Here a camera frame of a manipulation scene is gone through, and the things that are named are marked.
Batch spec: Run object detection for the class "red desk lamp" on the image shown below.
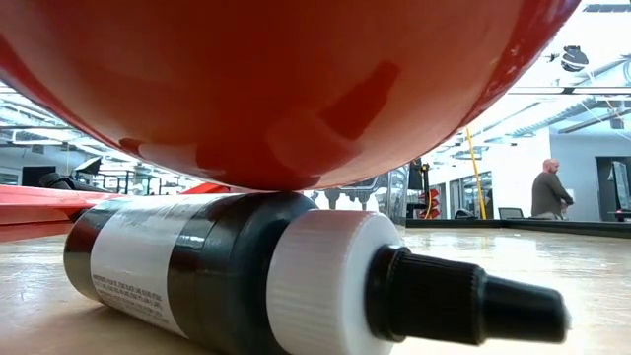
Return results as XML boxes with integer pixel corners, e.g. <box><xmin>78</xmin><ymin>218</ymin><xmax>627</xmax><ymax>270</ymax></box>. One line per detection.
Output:
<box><xmin>0</xmin><ymin>0</ymin><xmax>584</xmax><ymax>244</ymax></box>

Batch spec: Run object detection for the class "large black food coloring bottle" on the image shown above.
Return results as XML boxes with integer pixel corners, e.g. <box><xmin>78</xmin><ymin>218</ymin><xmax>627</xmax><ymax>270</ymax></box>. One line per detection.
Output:
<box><xmin>62</xmin><ymin>190</ymin><xmax>571</xmax><ymax>355</ymax></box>

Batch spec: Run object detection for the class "black monitor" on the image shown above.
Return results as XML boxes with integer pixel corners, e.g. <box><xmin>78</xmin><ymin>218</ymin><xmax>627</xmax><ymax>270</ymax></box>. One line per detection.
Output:
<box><xmin>407</xmin><ymin>158</ymin><xmax>425</xmax><ymax>191</ymax></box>
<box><xmin>21</xmin><ymin>166</ymin><xmax>56</xmax><ymax>187</ymax></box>

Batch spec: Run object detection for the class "person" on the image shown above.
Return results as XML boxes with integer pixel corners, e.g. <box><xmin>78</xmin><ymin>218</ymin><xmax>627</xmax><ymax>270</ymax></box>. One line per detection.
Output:
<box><xmin>530</xmin><ymin>158</ymin><xmax>576</xmax><ymax>221</ymax></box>

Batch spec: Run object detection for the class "yellow cable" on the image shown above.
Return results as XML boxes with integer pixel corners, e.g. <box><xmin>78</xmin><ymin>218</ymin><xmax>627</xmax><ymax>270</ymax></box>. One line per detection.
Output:
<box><xmin>465</xmin><ymin>126</ymin><xmax>489</xmax><ymax>221</ymax></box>

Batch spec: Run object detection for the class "black aluminium table frame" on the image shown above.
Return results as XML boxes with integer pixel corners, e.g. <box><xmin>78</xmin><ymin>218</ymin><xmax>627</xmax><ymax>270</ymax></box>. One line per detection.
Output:
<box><xmin>404</xmin><ymin>218</ymin><xmax>631</xmax><ymax>241</ymax></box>

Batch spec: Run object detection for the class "black ceiling cable reel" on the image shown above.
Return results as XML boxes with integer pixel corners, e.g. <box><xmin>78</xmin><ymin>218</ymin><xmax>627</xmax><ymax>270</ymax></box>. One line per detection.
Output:
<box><xmin>559</xmin><ymin>44</ymin><xmax>591</xmax><ymax>74</ymax></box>

